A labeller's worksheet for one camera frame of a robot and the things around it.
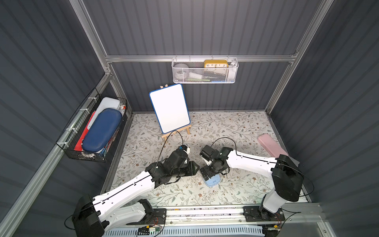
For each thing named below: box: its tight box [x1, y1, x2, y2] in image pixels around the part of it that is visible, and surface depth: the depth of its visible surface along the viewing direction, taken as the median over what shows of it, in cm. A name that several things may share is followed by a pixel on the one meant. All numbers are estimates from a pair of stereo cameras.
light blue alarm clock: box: [203, 174, 221, 188], surface depth 84 cm
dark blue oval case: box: [81, 108, 123, 153], surface depth 69 cm
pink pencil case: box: [257, 133, 289, 158], surface depth 101 cm
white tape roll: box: [173, 63, 190, 81], surface depth 88 cm
